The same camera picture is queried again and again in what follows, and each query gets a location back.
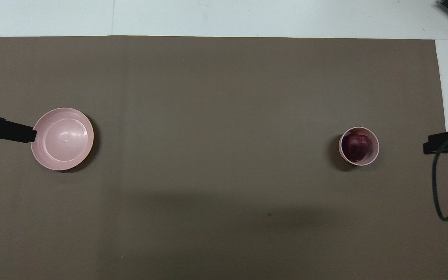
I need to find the pink bowl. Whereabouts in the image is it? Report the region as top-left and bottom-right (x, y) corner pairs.
(339, 126), (380, 166)

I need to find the dark red apple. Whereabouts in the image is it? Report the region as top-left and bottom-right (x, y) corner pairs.
(343, 133), (369, 163)

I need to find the pink plate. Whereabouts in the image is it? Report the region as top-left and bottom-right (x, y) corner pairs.
(30, 108), (95, 171)

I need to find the brown table mat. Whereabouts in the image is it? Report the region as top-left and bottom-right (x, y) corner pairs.
(0, 36), (448, 280)

